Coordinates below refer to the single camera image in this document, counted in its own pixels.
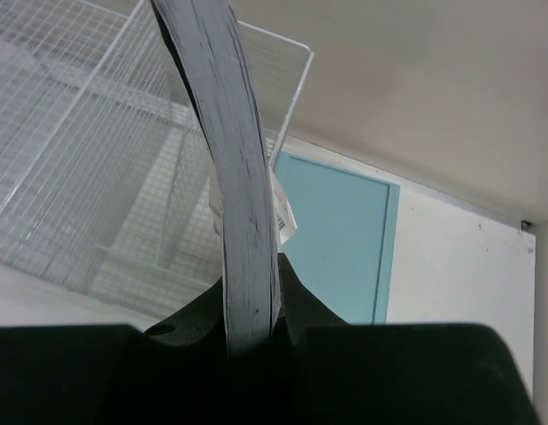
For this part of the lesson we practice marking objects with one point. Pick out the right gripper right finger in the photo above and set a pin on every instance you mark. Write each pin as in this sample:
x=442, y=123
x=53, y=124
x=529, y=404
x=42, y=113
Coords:
x=334, y=372

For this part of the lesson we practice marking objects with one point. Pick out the white wire mesh organizer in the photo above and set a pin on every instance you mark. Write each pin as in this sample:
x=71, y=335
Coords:
x=104, y=170

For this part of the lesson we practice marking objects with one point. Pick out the teal drawer box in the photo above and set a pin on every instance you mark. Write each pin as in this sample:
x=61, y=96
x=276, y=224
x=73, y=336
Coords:
x=346, y=225

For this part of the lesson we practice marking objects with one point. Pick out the grey white booklet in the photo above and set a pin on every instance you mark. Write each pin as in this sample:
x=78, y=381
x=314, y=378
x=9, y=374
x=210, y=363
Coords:
x=204, y=40

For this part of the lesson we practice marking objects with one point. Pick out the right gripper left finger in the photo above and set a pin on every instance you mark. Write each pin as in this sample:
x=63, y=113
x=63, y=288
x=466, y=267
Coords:
x=116, y=374

